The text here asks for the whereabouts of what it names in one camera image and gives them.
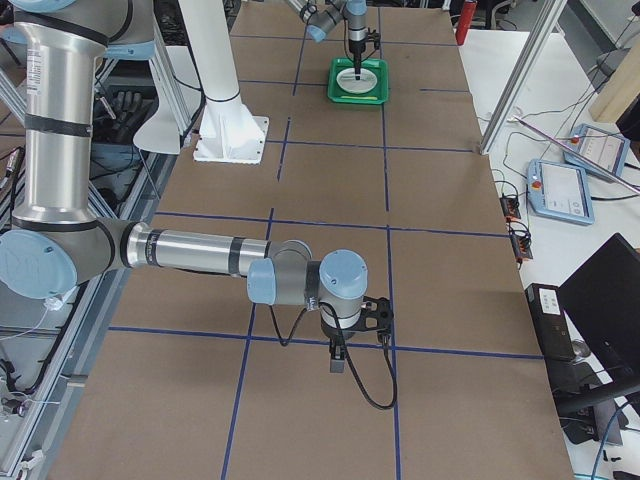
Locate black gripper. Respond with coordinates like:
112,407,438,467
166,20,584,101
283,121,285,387
349,39,365,80
321,313,364,374

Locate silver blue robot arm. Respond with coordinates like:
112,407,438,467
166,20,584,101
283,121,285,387
286,0,368,80
1,1,368,372

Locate white round plate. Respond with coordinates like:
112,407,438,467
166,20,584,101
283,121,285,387
336,68,378,95

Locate green plastic tray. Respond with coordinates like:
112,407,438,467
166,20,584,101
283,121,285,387
327,57,389,105

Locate yellow plastic spoon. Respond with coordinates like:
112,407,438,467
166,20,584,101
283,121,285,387
341,95,378,102

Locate red cylinder tube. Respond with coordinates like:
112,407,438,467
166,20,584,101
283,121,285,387
455,0,477,46

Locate black desktop box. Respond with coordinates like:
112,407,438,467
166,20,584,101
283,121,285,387
525,283,578,364

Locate white paper sheet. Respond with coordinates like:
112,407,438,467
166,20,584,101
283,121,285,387
133,95,182,155

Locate reacher grabber stick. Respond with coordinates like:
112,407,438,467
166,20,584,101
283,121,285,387
507,116,640,196

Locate blue teach pendant near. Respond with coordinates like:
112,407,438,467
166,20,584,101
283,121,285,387
527,159,595,225

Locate blue teach pendant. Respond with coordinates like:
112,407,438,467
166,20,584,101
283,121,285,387
527,159,595,225
569,124,630,177

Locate black monitor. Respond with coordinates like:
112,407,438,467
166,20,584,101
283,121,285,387
556,233,639,415

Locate blue teach pendant far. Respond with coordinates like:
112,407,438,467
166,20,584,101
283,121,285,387
569,124,630,177

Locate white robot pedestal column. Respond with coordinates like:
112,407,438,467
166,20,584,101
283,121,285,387
179,0,269,165

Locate aluminium frame post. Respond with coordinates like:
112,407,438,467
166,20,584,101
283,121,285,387
479,0,567,155

